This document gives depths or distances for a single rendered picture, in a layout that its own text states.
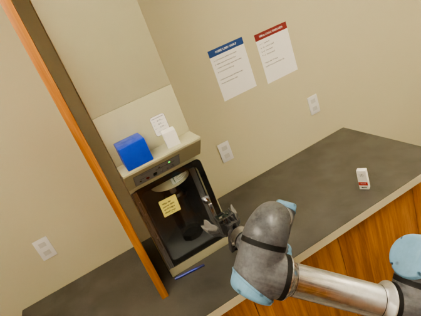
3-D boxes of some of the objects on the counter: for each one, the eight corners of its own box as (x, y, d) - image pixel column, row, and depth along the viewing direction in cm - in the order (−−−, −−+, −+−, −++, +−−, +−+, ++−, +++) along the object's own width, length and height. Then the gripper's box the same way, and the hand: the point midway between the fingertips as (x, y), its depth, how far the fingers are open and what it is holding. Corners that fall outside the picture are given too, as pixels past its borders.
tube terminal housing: (156, 251, 184) (84, 110, 154) (212, 218, 193) (153, 79, 162) (172, 278, 162) (91, 120, 132) (233, 239, 171) (171, 83, 140)
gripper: (256, 210, 135) (232, 192, 153) (210, 237, 130) (190, 216, 148) (262, 229, 139) (238, 209, 156) (218, 256, 134) (198, 232, 151)
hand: (217, 217), depth 153 cm, fingers open, 14 cm apart
